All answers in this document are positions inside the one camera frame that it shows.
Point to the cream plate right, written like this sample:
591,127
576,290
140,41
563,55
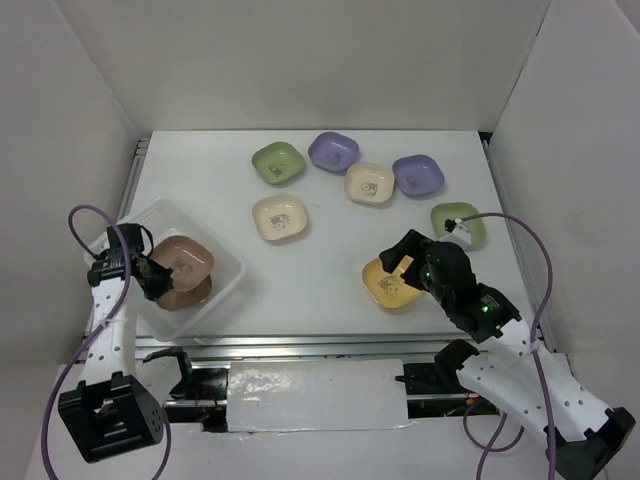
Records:
369,183

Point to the purple plate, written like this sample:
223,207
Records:
333,152
418,175

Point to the cream plate left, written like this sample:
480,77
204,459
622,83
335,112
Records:
279,217

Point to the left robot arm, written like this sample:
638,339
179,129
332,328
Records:
110,411

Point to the brown plate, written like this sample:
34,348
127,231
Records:
176,300
191,263

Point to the white plastic bin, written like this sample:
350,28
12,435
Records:
164,218

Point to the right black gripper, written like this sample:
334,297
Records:
412,243

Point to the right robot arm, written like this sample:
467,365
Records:
579,432

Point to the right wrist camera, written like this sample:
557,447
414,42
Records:
457,233

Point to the yellow plate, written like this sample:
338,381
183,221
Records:
389,290

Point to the green plate right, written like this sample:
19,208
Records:
453,210

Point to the purple plate back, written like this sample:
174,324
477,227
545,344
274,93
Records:
333,152

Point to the aluminium rail frame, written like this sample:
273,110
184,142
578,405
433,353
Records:
304,296

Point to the purple plate right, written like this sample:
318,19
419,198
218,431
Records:
418,175

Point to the cream plate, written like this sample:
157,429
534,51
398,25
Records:
279,217
369,183

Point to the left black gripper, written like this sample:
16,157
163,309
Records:
163,282

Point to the white cover panel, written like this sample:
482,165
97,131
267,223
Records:
340,395

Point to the green plate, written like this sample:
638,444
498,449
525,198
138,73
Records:
453,210
278,163

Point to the brown plate front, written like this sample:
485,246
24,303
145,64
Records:
191,263

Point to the green plate left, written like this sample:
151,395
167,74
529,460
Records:
278,163

